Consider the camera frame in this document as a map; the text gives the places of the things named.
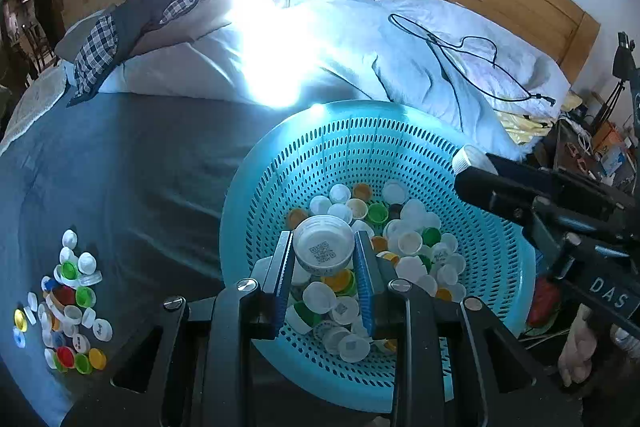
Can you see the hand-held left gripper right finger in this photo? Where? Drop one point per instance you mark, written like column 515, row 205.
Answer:
column 366, row 289

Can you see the large white bottle cap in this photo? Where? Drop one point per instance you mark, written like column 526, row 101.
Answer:
column 322, row 247

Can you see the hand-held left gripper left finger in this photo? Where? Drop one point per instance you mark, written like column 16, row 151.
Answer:
column 281, row 289

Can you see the grey pillow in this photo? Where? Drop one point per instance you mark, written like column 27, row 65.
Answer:
column 75, row 39

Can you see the teal perforated plastic basket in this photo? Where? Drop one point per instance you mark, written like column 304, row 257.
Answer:
column 350, row 147

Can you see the pale yellow sheet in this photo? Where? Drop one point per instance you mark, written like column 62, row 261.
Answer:
column 525, row 124

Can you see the white duvet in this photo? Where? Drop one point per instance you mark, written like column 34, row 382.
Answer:
column 350, row 57

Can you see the grey jacket with plaid lining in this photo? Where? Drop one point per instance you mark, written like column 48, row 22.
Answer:
column 95, row 52

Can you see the black tripod stand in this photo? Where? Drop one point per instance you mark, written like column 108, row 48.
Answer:
column 625, row 57

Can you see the white textured cover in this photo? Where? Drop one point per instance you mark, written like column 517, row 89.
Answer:
column 32, row 107

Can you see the cluster of bottle caps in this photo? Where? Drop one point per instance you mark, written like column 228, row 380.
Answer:
column 75, row 342

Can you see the red object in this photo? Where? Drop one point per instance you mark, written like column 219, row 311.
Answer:
column 544, row 307

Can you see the small white ribbed bottle cap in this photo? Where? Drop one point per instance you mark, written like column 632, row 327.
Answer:
column 470, row 159

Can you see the cluttered bedside table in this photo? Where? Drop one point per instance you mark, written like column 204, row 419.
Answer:
column 595, row 142

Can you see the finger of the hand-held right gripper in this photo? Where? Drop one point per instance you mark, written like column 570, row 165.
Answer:
column 492, row 197
column 515, row 164

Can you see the person's right hand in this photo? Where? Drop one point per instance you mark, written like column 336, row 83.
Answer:
column 576, row 347

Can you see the heap of mixed bottle caps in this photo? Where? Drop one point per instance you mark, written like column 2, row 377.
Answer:
column 415, row 247

